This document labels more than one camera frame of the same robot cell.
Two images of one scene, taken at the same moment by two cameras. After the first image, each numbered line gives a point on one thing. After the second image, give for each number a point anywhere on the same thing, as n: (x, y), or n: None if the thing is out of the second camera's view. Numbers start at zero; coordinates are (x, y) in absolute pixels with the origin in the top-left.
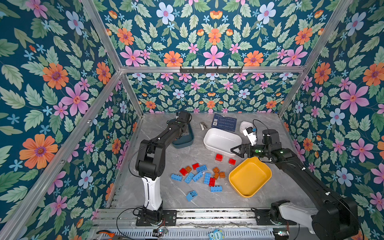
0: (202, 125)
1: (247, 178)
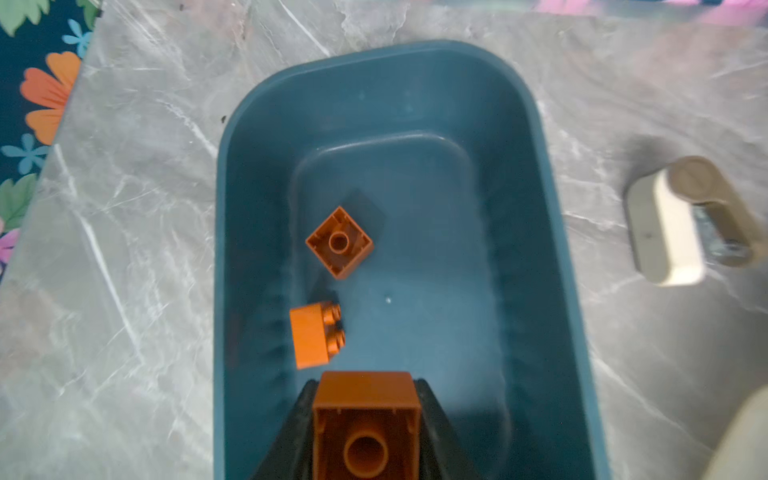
0: (686, 214)
1: None
